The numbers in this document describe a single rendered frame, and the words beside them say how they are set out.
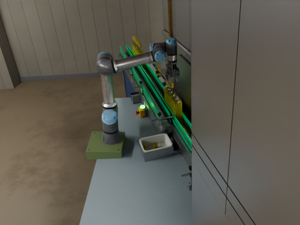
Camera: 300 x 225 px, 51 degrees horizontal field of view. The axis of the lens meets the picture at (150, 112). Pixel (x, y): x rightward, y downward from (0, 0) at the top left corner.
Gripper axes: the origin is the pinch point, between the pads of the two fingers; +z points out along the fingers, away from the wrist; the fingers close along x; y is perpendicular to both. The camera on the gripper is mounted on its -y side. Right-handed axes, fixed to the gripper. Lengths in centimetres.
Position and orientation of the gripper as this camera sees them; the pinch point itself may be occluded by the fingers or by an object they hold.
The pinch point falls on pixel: (172, 83)
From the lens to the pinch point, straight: 241.4
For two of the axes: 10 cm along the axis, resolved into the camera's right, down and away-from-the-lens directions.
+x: 9.6, -2.0, 2.0
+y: 2.7, 4.8, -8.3
